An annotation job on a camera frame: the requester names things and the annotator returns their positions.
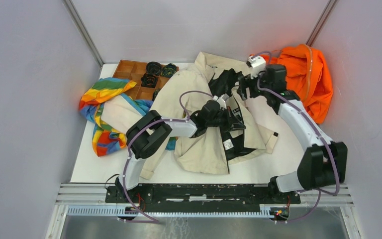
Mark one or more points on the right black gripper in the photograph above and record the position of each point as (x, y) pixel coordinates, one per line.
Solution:
(245, 82)

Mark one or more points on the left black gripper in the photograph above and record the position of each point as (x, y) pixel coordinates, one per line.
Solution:
(237, 124)

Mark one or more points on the beige zip jacket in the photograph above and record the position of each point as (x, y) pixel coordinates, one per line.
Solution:
(188, 90)

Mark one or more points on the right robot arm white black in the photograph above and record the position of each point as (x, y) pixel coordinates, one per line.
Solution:
(323, 164)

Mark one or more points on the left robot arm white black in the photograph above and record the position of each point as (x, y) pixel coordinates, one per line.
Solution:
(147, 135)

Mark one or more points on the orange jacket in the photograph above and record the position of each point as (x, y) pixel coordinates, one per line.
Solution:
(309, 76)

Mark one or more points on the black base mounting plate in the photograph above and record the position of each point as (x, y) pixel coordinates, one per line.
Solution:
(207, 198)

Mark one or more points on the black rolled sock far right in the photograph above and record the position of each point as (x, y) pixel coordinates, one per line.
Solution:
(168, 70)

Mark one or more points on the black rolled sock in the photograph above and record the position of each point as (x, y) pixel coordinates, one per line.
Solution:
(168, 70)
(154, 68)
(156, 92)
(149, 80)

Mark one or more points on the black rolled sock near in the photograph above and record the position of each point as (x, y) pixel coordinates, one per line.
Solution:
(156, 92)

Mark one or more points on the black rolled sock far left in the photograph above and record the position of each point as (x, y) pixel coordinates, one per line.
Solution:
(154, 68)

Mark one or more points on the black rolled sock middle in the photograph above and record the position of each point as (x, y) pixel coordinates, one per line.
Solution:
(149, 80)

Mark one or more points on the brown wooden compartment tray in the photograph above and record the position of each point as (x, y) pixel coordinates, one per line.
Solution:
(133, 71)

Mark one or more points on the rainbow striped garment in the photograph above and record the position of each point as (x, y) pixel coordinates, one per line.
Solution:
(106, 138)

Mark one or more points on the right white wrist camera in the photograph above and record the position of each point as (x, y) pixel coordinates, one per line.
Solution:
(256, 62)

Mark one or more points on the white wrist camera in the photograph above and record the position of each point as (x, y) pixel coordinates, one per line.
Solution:
(256, 62)
(222, 100)

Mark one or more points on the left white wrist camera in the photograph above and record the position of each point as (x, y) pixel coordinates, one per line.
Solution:
(222, 100)

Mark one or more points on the aluminium frame rail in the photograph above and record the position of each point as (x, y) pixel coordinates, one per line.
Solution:
(91, 200)

